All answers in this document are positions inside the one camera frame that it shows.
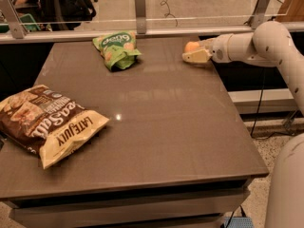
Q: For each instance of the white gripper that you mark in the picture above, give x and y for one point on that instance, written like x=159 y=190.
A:
x=220 y=51

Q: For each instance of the orange fruit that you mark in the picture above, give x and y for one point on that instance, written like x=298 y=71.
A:
x=191 y=46

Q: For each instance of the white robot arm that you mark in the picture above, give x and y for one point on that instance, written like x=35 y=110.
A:
x=270 y=45

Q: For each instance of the green snack bag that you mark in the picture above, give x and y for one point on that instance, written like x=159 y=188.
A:
x=119 y=50

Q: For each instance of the brown Late July chip bag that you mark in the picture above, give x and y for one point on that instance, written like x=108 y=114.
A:
x=47 y=123

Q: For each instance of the grey cabinet drawer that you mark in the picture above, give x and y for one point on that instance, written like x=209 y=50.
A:
x=188 y=210

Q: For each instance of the blue floor mat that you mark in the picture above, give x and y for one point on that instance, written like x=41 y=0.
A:
x=238 y=222

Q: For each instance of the green bin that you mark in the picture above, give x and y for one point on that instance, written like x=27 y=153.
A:
x=26 y=19

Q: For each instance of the glass barrier panel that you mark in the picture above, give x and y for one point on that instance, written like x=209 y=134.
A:
x=175 y=16

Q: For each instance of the right metal glass bracket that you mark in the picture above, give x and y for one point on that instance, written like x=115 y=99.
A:
x=258 y=14

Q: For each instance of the metal glass bracket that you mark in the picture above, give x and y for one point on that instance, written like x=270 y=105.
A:
x=258 y=14
x=140 y=13
x=17 y=30

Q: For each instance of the middle metal glass bracket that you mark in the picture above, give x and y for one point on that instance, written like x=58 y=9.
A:
x=140 y=13

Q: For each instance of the left metal glass bracket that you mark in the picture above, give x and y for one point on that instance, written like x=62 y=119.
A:
x=17 y=30

